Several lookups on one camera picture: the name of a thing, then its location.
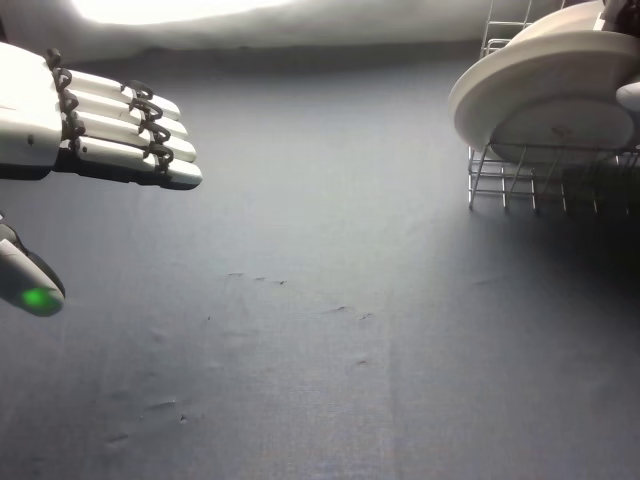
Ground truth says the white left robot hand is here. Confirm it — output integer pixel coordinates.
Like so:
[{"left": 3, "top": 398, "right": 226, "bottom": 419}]
[{"left": 0, "top": 42, "right": 204, "bottom": 319}]

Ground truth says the grey table cloth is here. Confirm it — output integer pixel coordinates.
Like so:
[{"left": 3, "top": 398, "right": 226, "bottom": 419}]
[{"left": 0, "top": 42, "right": 640, "bottom": 480}]

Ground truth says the metal wire dish rack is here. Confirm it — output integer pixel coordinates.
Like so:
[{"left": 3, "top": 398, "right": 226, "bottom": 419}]
[{"left": 467, "top": 0, "right": 640, "bottom": 216}]

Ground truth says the white plate with leaf print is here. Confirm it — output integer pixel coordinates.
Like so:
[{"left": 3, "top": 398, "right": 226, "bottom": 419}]
[
  {"left": 499, "top": 0, "right": 609, "bottom": 49},
  {"left": 447, "top": 28, "right": 640, "bottom": 167}
]

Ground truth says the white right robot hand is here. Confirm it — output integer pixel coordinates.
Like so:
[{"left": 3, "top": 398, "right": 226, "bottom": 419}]
[{"left": 598, "top": 0, "right": 640, "bottom": 109}]

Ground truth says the white backdrop sheet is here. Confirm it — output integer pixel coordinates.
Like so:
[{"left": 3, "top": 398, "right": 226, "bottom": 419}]
[{"left": 0, "top": 0, "right": 506, "bottom": 66}]

